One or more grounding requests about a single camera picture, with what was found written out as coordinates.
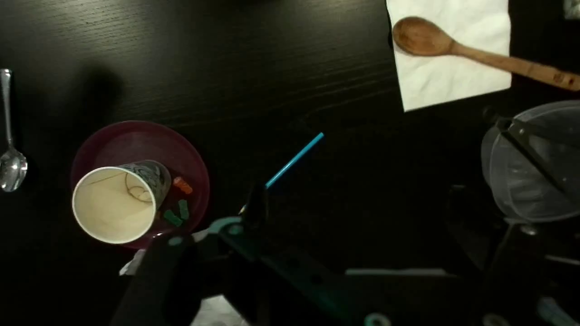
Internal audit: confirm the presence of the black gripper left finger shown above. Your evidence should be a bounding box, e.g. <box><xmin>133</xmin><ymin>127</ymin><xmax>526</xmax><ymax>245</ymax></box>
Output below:
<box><xmin>111</xmin><ymin>183</ymin><xmax>370</xmax><ymax>326</ymax></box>

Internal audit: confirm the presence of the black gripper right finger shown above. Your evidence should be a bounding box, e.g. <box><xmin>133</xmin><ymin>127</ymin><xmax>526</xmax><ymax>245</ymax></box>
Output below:
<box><xmin>446</xmin><ymin>187</ymin><xmax>580</xmax><ymax>326</ymax></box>

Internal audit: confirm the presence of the blue pencil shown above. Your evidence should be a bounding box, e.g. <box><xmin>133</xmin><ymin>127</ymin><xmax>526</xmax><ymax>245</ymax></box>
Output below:
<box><xmin>263</xmin><ymin>131</ymin><xmax>327</xmax><ymax>190</ymax></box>

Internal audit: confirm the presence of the clear plastic lunch box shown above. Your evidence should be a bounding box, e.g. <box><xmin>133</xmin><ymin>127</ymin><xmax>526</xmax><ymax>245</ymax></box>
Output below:
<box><xmin>481</xmin><ymin>100</ymin><xmax>580</xmax><ymax>225</ymax></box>

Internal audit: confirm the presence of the small green piece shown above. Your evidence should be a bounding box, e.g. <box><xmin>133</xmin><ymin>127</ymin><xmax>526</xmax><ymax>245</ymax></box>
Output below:
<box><xmin>162</xmin><ymin>207</ymin><xmax>187</xmax><ymax>230</ymax></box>
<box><xmin>176</xmin><ymin>198</ymin><xmax>192</xmax><ymax>221</ymax></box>

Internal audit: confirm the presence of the white paper cup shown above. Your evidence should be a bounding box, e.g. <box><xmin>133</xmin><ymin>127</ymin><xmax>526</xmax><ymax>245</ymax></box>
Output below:
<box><xmin>71</xmin><ymin>158</ymin><xmax>172</xmax><ymax>246</ymax></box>

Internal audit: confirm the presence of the small orange piece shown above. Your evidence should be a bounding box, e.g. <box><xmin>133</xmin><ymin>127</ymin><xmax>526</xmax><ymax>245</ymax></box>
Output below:
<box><xmin>172</xmin><ymin>176</ymin><xmax>196</xmax><ymax>198</ymax></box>

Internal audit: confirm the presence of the maroon plate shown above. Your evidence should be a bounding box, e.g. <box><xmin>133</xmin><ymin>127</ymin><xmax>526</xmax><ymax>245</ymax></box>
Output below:
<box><xmin>69</xmin><ymin>118</ymin><xmax>212</xmax><ymax>250</ymax></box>

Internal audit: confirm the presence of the metal spoon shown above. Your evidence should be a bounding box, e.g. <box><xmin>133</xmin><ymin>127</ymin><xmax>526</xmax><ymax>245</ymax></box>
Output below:
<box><xmin>0</xmin><ymin>67</ymin><xmax>31</xmax><ymax>194</ymax></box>

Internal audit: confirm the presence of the white paper napkin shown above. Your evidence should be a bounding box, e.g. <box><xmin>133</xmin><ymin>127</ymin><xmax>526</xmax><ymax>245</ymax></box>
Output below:
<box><xmin>385</xmin><ymin>0</ymin><xmax>515</xmax><ymax>114</ymax></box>

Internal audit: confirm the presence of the wooden spoon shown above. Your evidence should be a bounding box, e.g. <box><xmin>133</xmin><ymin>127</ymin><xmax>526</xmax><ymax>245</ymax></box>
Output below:
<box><xmin>392</xmin><ymin>15</ymin><xmax>580</xmax><ymax>94</ymax></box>

